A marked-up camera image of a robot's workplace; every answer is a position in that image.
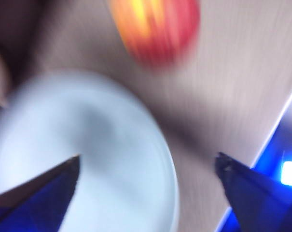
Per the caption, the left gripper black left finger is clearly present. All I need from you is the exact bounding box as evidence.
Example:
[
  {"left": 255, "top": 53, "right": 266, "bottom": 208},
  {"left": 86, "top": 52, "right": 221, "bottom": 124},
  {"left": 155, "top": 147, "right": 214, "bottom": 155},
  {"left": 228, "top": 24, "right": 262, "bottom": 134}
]
[{"left": 0, "top": 155, "right": 80, "bottom": 232}]

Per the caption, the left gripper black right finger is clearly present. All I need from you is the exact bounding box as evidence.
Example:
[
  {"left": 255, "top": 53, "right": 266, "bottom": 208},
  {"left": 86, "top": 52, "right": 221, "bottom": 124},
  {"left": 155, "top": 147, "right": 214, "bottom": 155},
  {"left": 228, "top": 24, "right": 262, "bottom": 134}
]
[{"left": 215, "top": 152, "right": 292, "bottom": 232}]

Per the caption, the blue plate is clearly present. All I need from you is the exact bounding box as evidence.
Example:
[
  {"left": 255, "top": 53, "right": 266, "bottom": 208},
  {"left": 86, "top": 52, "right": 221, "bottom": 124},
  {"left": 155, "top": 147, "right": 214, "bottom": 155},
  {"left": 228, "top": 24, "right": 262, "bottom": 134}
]
[{"left": 0, "top": 72, "right": 180, "bottom": 232}]

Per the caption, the red apple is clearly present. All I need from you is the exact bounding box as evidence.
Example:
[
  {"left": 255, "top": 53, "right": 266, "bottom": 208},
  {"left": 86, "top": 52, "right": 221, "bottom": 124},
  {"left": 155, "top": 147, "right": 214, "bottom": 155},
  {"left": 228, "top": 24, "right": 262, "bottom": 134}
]
[{"left": 111, "top": 0, "right": 201, "bottom": 67}]

